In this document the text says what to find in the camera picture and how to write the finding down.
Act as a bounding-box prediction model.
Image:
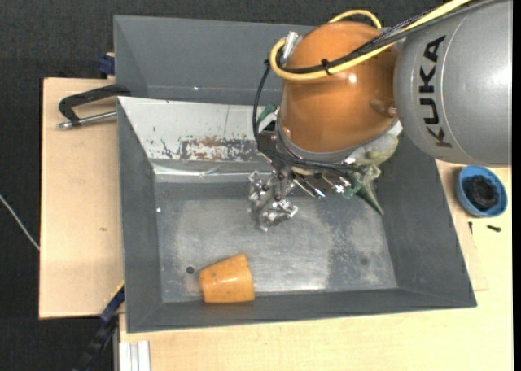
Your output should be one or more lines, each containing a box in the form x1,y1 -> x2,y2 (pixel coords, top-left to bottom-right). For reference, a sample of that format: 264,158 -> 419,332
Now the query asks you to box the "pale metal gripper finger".
247,171 -> 270,233
266,197 -> 300,229

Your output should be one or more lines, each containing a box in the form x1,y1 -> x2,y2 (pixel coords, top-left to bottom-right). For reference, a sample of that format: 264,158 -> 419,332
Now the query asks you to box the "grey metal bin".
112,14 -> 478,334

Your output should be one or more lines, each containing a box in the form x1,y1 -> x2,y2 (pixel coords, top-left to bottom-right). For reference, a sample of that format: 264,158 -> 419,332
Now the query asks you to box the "blue round bowl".
454,164 -> 509,218

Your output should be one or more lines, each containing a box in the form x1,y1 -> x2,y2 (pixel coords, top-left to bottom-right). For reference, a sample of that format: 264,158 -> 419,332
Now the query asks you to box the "black ribbed round part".
466,176 -> 501,211

